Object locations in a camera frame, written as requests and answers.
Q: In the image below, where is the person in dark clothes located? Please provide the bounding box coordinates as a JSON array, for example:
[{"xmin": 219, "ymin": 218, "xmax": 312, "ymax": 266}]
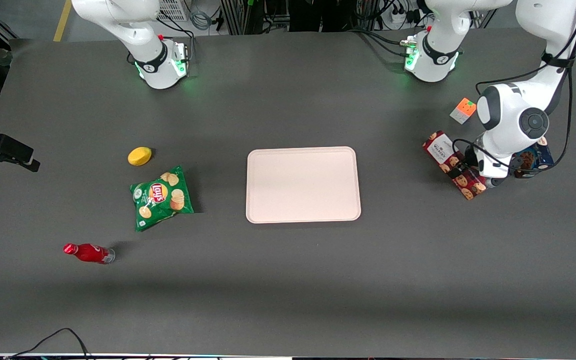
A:
[{"xmin": 288, "ymin": 0, "xmax": 350, "ymax": 34}]

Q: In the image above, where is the beige plastic tray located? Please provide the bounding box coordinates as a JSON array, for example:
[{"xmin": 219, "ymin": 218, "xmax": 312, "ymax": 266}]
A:
[{"xmin": 245, "ymin": 146, "xmax": 362, "ymax": 224}]

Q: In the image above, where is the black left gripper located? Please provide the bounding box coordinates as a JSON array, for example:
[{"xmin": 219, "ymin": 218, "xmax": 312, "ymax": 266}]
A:
[{"xmin": 450, "ymin": 146, "xmax": 480, "ymax": 178}]

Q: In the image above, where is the yellow lemon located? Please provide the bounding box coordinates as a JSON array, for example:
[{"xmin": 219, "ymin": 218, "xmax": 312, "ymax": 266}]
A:
[{"xmin": 127, "ymin": 146, "xmax": 153, "ymax": 167}]

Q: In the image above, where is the red soda bottle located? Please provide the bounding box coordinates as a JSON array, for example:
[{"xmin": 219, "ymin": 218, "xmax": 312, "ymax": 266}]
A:
[{"xmin": 63, "ymin": 243, "xmax": 116, "ymax": 265}]

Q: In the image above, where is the thin black table cable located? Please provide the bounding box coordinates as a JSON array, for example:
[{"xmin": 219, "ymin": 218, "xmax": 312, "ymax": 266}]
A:
[{"xmin": 3, "ymin": 327, "xmax": 91, "ymax": 360}]

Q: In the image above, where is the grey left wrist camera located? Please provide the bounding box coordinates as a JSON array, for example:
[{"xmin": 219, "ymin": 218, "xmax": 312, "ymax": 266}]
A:
[{"xmin": 485, "ymin": 172, "xmax": 510, "ymax": 190}]

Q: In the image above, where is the blue cookie box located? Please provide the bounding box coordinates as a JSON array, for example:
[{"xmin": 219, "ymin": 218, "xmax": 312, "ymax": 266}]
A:
[{"xmin": 510, "ymin": 136, "xmax": 555, "ymax": 179}]

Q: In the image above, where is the red cookie box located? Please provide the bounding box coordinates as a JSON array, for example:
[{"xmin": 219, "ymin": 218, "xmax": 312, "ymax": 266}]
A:
[{"xmin": 422, "ymin": 130, "xmax": 492, "ymax": 201}]

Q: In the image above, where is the green chips bag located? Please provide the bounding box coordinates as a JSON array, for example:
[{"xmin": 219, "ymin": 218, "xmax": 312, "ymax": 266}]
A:
[{"xmin": 129, "ymin": 165, "xmax": 195, "ymax": 232}]

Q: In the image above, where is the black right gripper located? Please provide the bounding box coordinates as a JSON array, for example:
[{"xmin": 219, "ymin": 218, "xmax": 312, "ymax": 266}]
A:
[{"xmin": 0, "ymin": 133, "xmax": 41, "ymax": 174}]

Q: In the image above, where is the white perforated box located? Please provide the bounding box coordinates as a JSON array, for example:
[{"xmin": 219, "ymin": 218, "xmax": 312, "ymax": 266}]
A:
[{"xmin": 157, "ymin": 0, "xmax": 189, "ymax": 22}]

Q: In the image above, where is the orange puzzle cube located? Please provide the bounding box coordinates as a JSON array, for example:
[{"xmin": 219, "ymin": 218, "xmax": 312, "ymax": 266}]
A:
[{"xmin": 449, "ymin": 97, "xmax": 479, "ymax": 125}]

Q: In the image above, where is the white power strip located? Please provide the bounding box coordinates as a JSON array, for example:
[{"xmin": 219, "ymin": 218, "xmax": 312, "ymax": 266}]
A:
[{"xmin": 389, "ymin": 4, "xmax": 422, "ymax": 25}]

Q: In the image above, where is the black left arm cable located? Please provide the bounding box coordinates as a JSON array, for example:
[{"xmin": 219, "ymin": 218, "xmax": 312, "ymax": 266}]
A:
[{"xmin": 452, "ymin": 0, "xmax": 576, "ymax": 177}]

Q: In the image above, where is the black base cable bundle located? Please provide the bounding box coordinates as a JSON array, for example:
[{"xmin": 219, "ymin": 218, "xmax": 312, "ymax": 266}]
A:
[{"xmin": 350, "ymin": 27, "xmax": 419, "ymax": 58}]

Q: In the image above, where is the grey coiled cable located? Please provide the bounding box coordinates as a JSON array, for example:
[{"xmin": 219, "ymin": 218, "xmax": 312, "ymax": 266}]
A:
[{"xmin": 189, "ymin": 9, "xmax": 215, "ymax": 32}]

